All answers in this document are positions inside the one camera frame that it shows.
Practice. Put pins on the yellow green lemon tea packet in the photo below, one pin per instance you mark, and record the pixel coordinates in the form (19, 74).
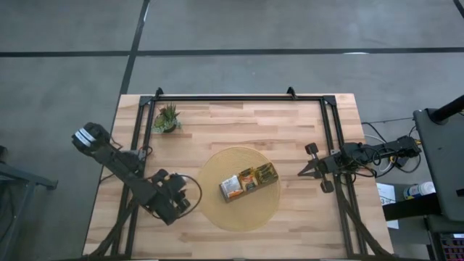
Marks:
(266, 173)

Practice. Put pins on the potted green succulent plant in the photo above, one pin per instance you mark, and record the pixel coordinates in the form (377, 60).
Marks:
(166, 117)

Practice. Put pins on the keyboard with coloured keys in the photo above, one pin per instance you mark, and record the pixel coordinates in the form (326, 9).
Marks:
(452, 248)

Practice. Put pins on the grey equipment cart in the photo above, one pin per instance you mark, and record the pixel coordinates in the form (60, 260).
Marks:
(446, 163)

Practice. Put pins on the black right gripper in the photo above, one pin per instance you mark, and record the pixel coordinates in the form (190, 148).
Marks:
(328, 166)

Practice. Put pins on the grey metal stand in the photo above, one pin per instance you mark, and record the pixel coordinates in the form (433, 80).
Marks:
(21, 181)

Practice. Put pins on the black pole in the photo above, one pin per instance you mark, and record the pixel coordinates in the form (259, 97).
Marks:
(447, 108)

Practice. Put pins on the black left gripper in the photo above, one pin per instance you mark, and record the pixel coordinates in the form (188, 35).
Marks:
(168, 206)

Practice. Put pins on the black aluminium rig frame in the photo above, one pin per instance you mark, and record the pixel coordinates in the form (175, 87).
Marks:
(235, 98)

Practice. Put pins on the dark wooden tea box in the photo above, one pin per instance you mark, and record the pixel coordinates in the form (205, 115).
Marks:
(250, 192)

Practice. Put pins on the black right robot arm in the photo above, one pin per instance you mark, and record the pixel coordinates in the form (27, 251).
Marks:
(380, 152)

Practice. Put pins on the white paper sheet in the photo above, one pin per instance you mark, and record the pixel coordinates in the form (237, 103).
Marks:
(386, 194)

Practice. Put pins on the white plastic bottle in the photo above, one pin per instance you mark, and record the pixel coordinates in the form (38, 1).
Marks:
(420, 190)

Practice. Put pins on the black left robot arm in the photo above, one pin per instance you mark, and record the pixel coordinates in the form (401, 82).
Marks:
(119, 163)

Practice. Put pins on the black slanted bar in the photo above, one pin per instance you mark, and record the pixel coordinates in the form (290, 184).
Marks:
(409, 207)

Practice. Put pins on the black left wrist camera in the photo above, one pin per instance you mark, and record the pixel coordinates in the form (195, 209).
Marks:
(161, 175)

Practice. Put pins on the round woven beige placemat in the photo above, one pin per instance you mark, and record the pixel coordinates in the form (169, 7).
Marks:
(235, 217)

